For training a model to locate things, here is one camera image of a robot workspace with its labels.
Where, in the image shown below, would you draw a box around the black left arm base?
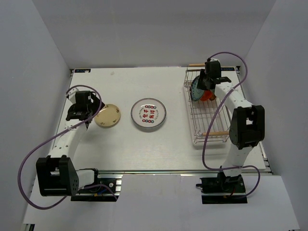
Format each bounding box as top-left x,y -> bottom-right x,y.
70,171 -> 122,202

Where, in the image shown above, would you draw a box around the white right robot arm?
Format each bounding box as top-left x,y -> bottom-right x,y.
197,59 -> 265,192

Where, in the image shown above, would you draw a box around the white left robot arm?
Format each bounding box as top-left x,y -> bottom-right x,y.
36,90 -> 104,196

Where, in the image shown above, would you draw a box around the white wire dish rack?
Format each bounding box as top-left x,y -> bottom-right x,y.
183,64 -> 230,148

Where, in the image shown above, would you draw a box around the cream plate with print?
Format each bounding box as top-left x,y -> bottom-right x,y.
94,104 -> 121,128

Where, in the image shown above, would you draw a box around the white plate red chinese characters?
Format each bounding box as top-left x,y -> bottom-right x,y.
130,98 -> 167,129

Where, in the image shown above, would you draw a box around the orange plate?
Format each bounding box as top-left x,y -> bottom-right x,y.
200,90 -> 212,102

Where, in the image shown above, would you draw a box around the dark green plate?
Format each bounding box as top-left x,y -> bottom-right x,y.
190,76 -> 205,102

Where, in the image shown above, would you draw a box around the brown plate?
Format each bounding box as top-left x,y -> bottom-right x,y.
209,90 -> 216,101

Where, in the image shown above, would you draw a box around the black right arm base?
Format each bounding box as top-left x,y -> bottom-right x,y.
196,172 -> 247,205

